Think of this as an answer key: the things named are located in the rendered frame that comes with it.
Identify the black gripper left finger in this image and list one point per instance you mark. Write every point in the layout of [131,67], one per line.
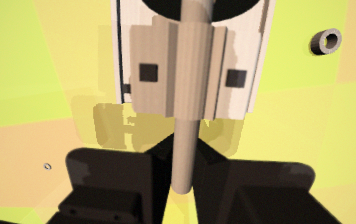
[148,173]

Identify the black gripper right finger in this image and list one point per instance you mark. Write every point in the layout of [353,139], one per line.
[216,178]

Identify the beige cylindrical rod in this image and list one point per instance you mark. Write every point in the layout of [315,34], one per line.
[186,132]

